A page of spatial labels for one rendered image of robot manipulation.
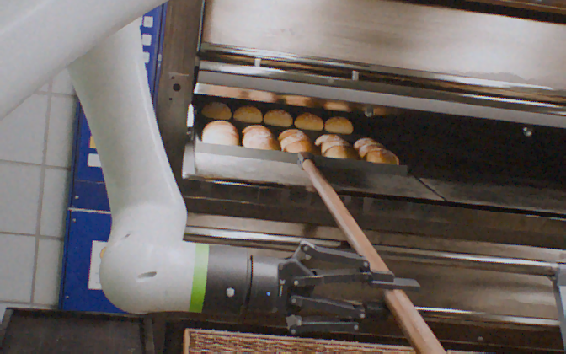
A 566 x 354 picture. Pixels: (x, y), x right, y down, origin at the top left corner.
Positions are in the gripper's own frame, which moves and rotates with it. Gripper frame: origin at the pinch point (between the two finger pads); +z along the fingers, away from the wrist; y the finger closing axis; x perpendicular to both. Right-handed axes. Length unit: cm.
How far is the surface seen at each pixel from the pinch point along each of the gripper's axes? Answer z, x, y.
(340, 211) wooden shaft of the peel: -0.3, -41.2, -1.8
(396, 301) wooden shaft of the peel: -0.7, 5.0, -1.0
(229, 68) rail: -24, -54, -25
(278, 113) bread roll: 0, -167, -4
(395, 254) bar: 8.4, -30.6, 2.5
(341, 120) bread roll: 22, -167, -4
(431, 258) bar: 15.1, -30.7, 2.6
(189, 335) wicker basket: -24, -64, 35
